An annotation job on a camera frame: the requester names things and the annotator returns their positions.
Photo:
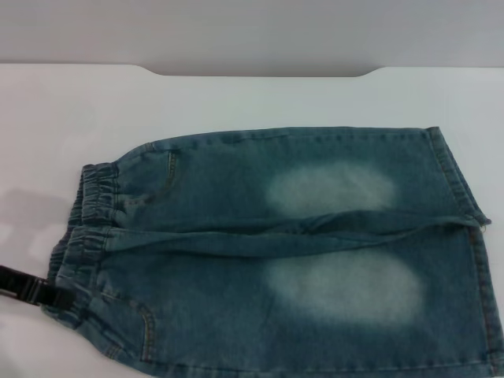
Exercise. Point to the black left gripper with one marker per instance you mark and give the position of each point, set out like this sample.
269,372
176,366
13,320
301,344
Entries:
17,283

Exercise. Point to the blue denim shorts with print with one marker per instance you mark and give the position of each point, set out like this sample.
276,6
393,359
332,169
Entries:
236,315

